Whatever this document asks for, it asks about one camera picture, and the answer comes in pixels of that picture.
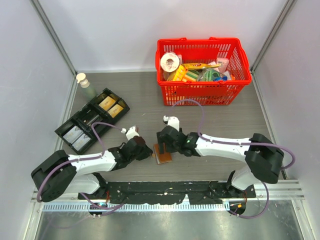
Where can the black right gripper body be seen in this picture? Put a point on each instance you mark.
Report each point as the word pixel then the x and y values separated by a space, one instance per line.
pixel 172 148

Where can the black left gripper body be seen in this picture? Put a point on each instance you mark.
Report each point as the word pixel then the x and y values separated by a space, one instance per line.
pixel 143 154

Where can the brown leather card holder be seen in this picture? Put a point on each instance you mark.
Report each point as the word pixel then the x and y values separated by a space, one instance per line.
pixel 161 158

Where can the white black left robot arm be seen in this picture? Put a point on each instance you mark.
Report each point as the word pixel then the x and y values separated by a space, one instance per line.
pixel 63 173

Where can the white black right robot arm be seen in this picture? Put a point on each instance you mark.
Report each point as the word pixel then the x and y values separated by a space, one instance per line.
pixel 263 161

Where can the gold card in tray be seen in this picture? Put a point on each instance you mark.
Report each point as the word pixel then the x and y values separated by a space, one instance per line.
pixel 107 103
pixel 115 110

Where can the silver card in tray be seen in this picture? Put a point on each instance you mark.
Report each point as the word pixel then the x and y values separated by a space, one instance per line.
pixel 73 134
pixel 81 142

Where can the black card organizer tray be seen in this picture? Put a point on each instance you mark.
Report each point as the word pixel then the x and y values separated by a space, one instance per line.
pixel 89 114

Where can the yellow green sponge pack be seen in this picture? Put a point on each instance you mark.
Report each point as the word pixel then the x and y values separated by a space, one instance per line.
pixel 188 76

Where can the green round package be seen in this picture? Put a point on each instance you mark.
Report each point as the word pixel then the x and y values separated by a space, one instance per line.
pixel 208 75

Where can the green soap pump bottle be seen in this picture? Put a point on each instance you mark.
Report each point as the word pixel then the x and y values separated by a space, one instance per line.
pixel 89 92

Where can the yellow snack packet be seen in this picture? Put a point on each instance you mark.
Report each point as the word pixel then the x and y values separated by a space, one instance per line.
pixel 199 66

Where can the blue packet in basket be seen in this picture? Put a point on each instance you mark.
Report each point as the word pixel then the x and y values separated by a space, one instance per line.
pixel 223 78

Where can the red plastic shopping basket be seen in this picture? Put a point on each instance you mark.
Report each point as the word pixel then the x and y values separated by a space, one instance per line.
pixel 203 51

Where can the pink white box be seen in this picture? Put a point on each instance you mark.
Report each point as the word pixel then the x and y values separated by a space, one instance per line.
pixel 224 62

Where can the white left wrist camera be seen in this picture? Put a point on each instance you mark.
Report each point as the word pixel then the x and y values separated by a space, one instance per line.
pixel 131 132

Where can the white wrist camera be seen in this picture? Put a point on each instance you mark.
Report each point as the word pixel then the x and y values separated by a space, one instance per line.
pixel 131 132
pixel 172 121

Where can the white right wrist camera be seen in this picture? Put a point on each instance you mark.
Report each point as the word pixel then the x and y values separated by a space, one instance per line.
pixel 172 121

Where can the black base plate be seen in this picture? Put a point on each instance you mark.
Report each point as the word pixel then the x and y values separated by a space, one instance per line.
pixel 169 192

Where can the aluminium rail frame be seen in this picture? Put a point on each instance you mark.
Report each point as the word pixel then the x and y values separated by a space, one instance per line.
pixel 75 202

